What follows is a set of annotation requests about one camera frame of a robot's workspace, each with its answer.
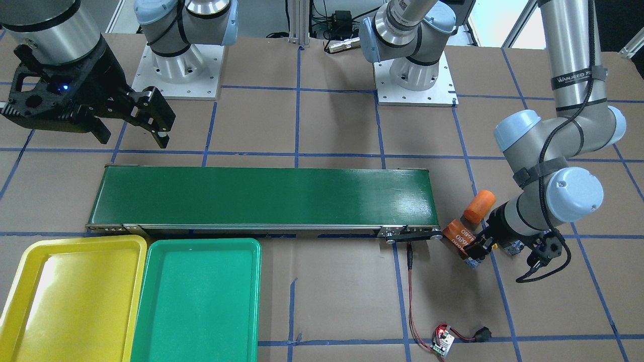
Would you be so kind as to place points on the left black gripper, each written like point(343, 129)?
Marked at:
point(496, 221)

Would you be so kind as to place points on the yellow plastic tray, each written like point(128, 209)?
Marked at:
point(75, 299)

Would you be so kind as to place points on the green plastic tray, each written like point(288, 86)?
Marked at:
point(199, 301)

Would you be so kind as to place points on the green conveyor belt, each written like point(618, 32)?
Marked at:
point(395, 204)

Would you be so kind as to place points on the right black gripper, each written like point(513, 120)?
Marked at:
point(103, 80)

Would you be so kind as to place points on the left arm white baseplate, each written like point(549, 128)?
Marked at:
point(402, 83)

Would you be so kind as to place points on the small white circuit board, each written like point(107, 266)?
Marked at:
point(442, 340)

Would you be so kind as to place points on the orange cylinder marked 4680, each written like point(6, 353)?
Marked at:
point(459, 236)

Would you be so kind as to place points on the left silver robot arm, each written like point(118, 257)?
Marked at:
point(414, 33)

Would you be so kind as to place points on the black inline connector plug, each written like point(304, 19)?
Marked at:
point(482, 335)

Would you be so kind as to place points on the right arm white baseplate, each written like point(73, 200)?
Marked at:
point(193, 75)

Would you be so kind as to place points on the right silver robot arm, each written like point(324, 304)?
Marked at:
point(64, 31)

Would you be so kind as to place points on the plain orange cylinder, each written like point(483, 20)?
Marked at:
point(479, 207)

